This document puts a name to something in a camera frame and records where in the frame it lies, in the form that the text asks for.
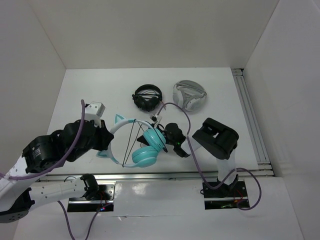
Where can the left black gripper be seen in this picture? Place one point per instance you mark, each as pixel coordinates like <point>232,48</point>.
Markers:
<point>104,134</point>

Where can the teal cat ear headphones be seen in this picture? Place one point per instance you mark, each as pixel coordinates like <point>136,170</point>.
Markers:
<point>143,147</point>

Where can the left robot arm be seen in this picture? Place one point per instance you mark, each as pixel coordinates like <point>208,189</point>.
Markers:
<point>18,196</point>

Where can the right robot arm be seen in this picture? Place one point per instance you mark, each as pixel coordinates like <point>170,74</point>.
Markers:
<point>217,139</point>

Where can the white grey headphones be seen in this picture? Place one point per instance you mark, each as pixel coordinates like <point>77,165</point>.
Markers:
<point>189,95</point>

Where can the black headphones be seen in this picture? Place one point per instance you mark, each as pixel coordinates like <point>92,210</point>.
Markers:
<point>147,97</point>

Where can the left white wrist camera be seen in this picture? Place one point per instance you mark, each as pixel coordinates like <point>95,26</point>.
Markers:
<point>94,112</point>

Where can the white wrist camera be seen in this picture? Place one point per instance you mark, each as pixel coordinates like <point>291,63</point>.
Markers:
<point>156,118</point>
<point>94,112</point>

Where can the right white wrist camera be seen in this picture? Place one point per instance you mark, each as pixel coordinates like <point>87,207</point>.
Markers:
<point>156,118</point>

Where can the front aluminium rail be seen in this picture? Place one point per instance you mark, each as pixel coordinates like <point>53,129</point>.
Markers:
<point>156,176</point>

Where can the aluminium rail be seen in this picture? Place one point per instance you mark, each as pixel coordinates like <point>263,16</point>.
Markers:
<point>156,176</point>
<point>259,147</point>

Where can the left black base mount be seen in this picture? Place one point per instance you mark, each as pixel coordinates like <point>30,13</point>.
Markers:
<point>102,201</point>

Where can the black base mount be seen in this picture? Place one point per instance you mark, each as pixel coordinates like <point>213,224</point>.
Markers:
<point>102,201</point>
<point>225,199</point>

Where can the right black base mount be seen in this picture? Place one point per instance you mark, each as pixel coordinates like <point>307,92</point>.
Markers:
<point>225,199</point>

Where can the right side aluminium rail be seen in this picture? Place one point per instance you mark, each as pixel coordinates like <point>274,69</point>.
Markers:
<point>259,147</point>

